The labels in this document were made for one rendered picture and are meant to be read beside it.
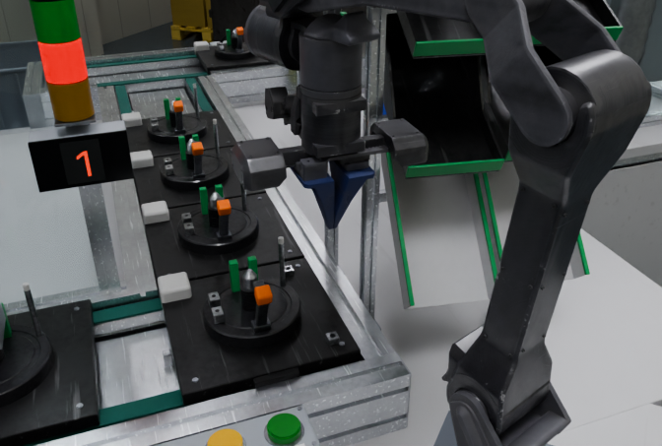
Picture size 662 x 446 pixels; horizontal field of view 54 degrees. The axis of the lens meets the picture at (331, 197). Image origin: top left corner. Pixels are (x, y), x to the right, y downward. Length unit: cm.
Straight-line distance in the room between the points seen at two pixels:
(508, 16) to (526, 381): 29
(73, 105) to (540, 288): 62
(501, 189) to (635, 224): 107
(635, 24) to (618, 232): 59
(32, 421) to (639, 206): 166
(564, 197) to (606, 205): 152
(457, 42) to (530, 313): 39
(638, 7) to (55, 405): 159
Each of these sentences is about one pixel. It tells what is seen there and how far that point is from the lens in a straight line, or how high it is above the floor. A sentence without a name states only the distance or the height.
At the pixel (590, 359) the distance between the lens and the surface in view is 112.
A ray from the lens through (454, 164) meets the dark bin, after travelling 85.
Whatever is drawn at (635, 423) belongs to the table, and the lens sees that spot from 105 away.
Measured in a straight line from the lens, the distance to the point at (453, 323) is 113.
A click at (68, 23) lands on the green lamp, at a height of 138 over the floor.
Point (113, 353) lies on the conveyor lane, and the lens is 102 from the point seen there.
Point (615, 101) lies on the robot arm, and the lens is 42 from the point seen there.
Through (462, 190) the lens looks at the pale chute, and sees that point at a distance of 100.
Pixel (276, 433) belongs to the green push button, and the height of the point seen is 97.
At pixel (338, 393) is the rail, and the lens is 85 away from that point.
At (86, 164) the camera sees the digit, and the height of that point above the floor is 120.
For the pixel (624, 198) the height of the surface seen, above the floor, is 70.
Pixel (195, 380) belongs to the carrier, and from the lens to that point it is 87.
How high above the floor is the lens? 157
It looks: 28 degrees down
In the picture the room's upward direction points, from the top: straight up
